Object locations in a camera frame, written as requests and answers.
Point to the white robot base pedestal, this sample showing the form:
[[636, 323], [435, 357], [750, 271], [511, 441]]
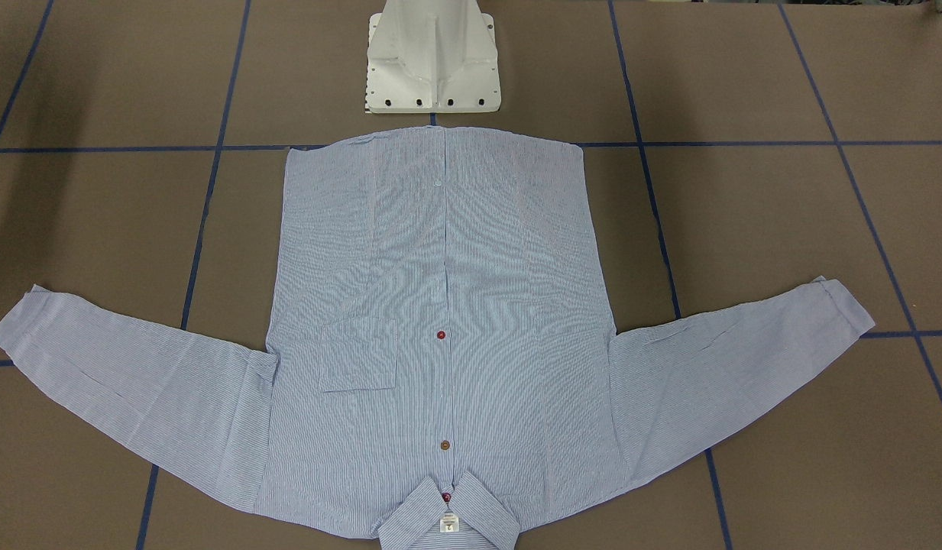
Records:
[[432, 57]]

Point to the light blue striped shirt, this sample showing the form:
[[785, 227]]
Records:
[[442, 368]]

